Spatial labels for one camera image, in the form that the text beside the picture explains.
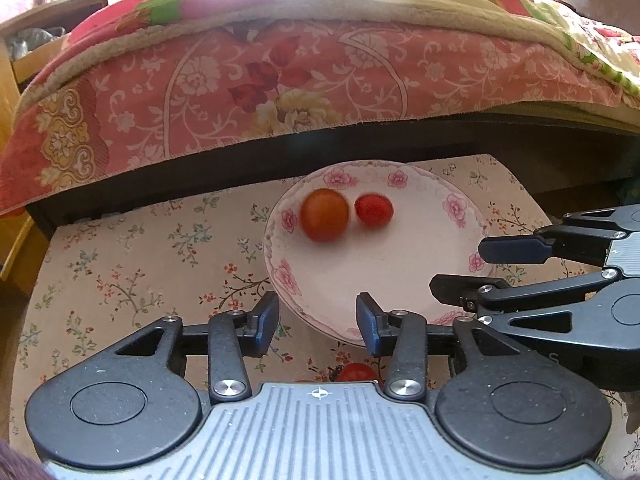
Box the pink floral blanket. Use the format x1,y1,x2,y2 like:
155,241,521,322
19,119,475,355
0,0,640,218

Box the dark bed frame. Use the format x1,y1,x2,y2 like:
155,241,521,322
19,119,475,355
30,110,640,241

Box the white floral plate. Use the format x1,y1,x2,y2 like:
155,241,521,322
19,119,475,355
263,160,493,347

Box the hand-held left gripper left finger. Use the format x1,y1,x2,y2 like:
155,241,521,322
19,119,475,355
101,291,280,406

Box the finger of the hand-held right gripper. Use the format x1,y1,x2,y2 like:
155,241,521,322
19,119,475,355
430,268,622,342
478,205,640,267

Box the floral tablecloth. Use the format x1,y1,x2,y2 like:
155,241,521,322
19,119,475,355
10,154,640,480

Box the purple fuzzy clothing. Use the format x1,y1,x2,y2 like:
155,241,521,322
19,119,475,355
0,441,47,480

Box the yellow green printed blanket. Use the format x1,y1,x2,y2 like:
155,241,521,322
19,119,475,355
310,0,640,107

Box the red cherry tomato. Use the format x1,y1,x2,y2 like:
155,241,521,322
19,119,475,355
354,192,394,228
336,362,381,385

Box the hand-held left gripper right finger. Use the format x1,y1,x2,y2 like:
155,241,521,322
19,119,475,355
355,291,532,404

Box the wooden cabinet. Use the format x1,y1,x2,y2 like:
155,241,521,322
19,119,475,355
0,0,132,281

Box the large orange-red tomato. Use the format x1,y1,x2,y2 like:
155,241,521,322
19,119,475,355
300,188,350,242

